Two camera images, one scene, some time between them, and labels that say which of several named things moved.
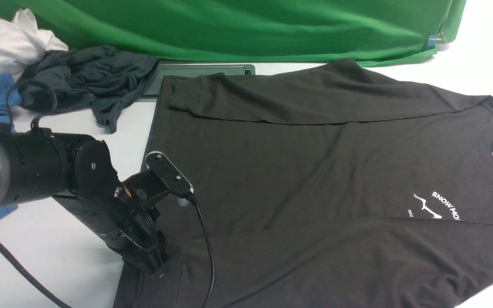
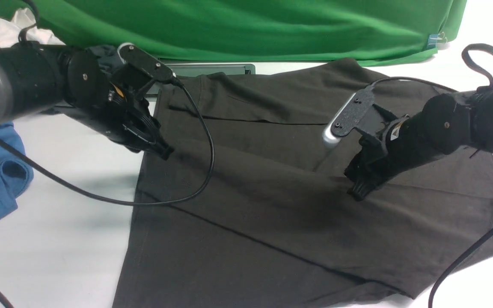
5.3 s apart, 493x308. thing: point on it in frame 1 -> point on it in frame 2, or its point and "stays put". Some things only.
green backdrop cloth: [361, 31] stays put
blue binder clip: [434, 39] stays put
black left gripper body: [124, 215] -> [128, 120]
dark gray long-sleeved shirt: [332, 186] stays put
